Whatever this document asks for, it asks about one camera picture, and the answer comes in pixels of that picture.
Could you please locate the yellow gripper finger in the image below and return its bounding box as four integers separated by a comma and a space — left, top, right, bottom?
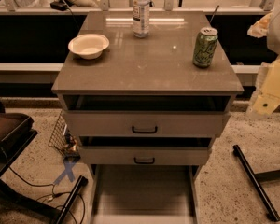
249, 57, 280, 116
247, 13, 272, 38

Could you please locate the clear plastic bottle blue label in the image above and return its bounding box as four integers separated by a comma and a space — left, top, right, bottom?
133, 0, 150, 38

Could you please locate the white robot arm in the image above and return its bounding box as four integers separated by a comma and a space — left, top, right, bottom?
247, 2, 280, 117

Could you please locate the grey drawer cabinet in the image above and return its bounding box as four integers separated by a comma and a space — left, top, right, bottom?
51, 10, 245, 224

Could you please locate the open bottom drawer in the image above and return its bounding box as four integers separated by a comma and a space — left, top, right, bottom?
89, 165, 200, 224

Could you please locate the green soda can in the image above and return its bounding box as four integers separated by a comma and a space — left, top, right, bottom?
192, 27, 218, 68

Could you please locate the black stand leg right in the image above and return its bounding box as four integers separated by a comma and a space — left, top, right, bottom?
232, 145, 280, 222

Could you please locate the white paper bowl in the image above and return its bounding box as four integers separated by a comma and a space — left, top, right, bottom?
68, 34, 109, 60

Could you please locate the black power adapter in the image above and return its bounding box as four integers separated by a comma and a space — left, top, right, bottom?
50, 1, 67, 11

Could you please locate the blue tape cross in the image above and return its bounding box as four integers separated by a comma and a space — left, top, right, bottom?
53, 159, 78, 185

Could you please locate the black chair base left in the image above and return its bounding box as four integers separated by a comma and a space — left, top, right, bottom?
0, 101, 88, 224

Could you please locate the top drawer with black handle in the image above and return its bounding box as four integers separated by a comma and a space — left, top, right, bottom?
63, 95, 230, 137

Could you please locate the drawer with black handle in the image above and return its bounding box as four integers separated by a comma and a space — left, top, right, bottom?
79, 137, 213, 165
63, 95, 230, 137

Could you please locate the middle drawer with black handle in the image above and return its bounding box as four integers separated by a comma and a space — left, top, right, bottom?
79, 137, 213, 165

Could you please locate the wire mesh basket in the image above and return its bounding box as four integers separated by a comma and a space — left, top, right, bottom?
48, 113, 79, 159

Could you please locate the black cable on floor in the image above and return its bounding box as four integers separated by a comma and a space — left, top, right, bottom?
8, 166, 86, 224

